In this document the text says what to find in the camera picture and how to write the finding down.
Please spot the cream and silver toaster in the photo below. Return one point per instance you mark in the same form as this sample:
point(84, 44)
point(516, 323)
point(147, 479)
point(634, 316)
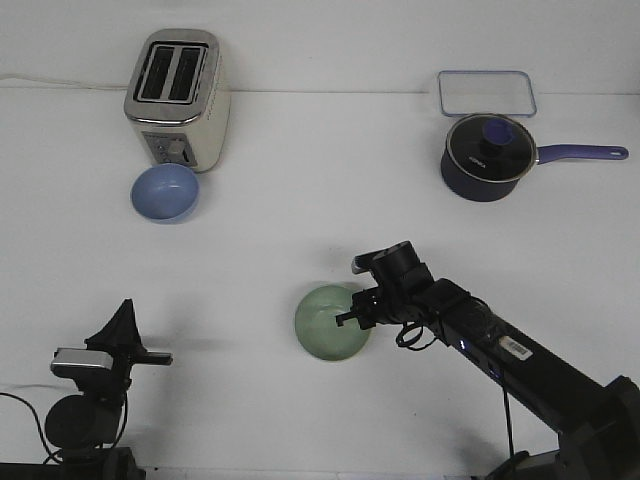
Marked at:
point(178, 100)

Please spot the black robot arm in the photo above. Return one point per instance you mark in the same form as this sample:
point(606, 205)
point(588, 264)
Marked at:
point(88, 425)
point(597, 426)

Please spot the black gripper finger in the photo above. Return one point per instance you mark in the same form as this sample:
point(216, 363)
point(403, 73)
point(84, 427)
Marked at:
point(134, 336)
point(117, 331)
point(342, 318)

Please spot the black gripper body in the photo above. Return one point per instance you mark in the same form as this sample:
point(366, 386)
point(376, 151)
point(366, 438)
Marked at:
point(113, 382)
point(399, 276)

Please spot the glass pot lid blue knob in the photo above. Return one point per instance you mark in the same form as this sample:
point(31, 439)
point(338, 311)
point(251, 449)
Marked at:
point(488, 135)

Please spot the blue bowl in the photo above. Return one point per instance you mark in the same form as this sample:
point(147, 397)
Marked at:
point(166, 193)

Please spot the dark blue saucepan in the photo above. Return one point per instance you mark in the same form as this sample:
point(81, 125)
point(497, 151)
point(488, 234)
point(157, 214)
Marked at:
point(493, 178)

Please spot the clear container blue rim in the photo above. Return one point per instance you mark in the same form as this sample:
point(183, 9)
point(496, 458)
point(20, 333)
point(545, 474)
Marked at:
point(505, 92)

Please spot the green bowl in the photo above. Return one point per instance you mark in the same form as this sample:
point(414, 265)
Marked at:
point(316, 328)

